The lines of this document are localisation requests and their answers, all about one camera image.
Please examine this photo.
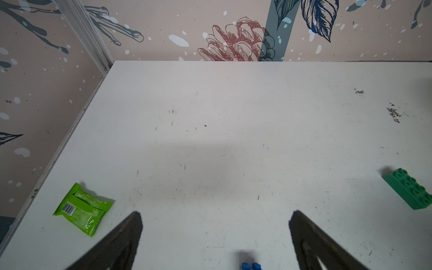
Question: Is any green snack packet on table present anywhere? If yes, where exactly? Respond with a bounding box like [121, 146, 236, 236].
[53, 183, 113, 237]

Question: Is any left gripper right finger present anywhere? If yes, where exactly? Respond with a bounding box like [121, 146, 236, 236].
[289, 210, 366, 270]

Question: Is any long green lego brick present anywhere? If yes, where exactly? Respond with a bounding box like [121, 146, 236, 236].
[382, 168, 432, 210]

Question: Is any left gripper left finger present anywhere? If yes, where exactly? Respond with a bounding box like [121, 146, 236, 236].
[68, 211, 143, 270]

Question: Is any long blue lego brick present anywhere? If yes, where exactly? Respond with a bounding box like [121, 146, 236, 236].
[240, 263, 262, 270]

